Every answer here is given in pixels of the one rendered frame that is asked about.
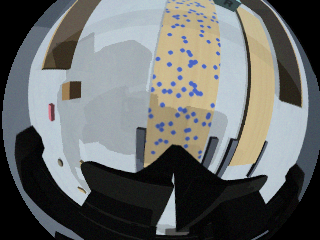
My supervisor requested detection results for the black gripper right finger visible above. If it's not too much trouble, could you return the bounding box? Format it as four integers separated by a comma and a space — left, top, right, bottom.
173, 144, 268, 232

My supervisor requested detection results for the pink flat bar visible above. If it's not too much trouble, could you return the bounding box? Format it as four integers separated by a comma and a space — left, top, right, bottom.
48, 103, 55, 121

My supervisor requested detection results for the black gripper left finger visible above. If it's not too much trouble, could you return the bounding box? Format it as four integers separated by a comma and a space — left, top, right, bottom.
80, 144, 177, 227

